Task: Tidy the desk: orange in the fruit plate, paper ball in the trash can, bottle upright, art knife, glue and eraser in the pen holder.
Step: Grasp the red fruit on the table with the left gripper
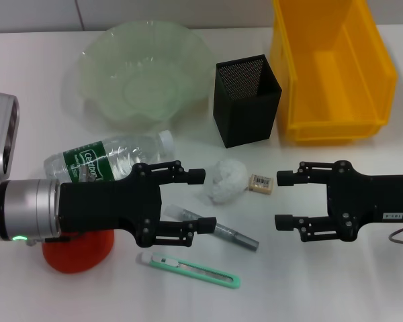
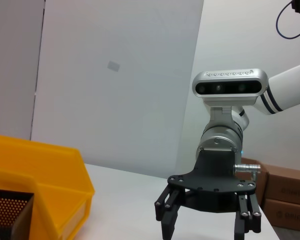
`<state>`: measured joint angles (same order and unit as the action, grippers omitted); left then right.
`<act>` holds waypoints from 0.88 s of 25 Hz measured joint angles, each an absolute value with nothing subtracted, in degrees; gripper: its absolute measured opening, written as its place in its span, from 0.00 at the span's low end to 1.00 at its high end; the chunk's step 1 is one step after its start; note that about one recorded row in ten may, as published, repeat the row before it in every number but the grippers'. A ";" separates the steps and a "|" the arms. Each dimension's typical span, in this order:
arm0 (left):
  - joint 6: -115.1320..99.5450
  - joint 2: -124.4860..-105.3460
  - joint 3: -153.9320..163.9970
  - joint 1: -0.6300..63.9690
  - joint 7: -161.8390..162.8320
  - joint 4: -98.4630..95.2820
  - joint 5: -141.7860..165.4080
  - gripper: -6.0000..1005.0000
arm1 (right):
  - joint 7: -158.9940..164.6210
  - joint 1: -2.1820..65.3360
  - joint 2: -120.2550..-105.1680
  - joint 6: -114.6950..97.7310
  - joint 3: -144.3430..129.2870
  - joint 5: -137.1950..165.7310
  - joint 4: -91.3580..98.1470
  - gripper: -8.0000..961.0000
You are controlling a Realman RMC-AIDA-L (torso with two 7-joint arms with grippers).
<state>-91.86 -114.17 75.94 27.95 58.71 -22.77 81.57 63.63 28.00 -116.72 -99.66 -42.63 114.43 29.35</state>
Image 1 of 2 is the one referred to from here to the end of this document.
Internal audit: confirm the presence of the grey marker pen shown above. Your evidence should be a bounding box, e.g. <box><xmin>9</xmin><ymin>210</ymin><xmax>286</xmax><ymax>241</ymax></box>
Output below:
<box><xmin>163</xmin><ymin>204</ymin><xmax>260</xmax><ymax>252</ymax></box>

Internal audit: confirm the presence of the clear green-label water bottle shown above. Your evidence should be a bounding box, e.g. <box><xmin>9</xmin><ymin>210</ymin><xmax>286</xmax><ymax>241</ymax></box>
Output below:
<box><xmin>43</xmin><ymin>129</ymin><xmax>175</xmax><ymax>184</ymax></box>

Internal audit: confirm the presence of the green glass fruit plate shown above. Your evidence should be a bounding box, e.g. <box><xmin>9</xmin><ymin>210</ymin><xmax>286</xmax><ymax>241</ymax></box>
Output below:
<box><xmin>63</xmin><ymin>19</ymin><xmax>216</xmax><ymax>133</ymax></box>

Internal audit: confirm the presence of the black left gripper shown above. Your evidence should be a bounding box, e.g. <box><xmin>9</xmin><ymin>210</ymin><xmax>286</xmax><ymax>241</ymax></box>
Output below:
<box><xmin>58</xmin><ymin>160</ymin><xmax>218</xmax><ymax>248</ymax></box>

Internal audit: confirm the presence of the black mesh pen holder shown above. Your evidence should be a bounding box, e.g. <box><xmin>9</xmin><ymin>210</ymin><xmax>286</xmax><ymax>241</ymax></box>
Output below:
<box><xmin>213</xmin><ymin>54</ymin><xmax>283</xmax><ymax>149</ymax></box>

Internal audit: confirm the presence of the beige eraser with barcode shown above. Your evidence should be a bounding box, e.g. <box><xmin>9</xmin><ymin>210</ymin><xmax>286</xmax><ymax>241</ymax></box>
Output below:
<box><xmin>247</xmin><ymin>173</ymin><xmax>275</xmax><ymax>195</ymax></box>

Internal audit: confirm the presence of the orange toy fruit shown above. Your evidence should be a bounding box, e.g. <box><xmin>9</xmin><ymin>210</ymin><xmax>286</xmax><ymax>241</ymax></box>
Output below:
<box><xmin>42</xmin><ymin>229</ymin><xmax>115</xmax><ymax>274</ymax></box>

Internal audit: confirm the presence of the white paper ball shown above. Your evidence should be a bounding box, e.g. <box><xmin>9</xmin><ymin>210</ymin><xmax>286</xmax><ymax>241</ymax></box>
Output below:
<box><xmin>196</xmin><ymin>158</ymin><xmax>249</xmax><ymax>205</ymax></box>

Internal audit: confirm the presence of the green utility knife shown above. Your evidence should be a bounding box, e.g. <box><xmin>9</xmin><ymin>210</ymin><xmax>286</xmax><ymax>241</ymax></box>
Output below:
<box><xmin>136</xmin><ymin>252</ymin><xmax>242</xmax><ymax>290</ymax></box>

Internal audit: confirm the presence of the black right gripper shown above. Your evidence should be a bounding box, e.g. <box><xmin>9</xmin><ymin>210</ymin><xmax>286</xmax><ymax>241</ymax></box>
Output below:
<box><xmin>274</xmin><ymin>160</ymin><xmax>403</xmax><ymax>243</ymax></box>

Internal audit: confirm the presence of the yellow plastic bin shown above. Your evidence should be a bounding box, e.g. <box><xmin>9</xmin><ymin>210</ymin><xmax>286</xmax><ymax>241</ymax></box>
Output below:
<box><xmin>270</xmin><ymin>0</ymin><xmax>399</xmax><ymax>146</ymax></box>

